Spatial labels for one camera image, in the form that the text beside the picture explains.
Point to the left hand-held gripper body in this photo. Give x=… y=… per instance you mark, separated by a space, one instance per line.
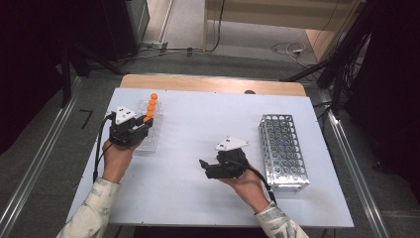
x=125 y=134

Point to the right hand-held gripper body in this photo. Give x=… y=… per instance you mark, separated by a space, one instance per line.
x=231 y=163

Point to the clear acrylic test tube rack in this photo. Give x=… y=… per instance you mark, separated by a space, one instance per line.
x=152 y=139

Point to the perforated metal test tube rack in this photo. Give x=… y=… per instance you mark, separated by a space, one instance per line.
x=287 y=152

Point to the person's left hand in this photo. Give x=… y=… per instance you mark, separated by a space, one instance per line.
x=115 y=162

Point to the person's right hand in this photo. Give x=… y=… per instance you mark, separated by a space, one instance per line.
x=251 y=190

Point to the light wooden table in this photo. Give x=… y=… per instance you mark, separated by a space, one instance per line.
x=198 y=84

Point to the black metal stand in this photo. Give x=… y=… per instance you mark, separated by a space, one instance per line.
x=66 y=82
x=336 y=92

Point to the black cabinet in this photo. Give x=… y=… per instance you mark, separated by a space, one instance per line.
x=119 y=26

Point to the black curtain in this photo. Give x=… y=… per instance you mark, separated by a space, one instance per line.
x=389 y=82
x=23 y=66

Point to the light wooden cabinet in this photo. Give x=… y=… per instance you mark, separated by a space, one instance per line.
x=264 y=13

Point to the aluminium floor rail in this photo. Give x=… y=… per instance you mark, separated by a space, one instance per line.
x=42 y=148
x=354 y=168

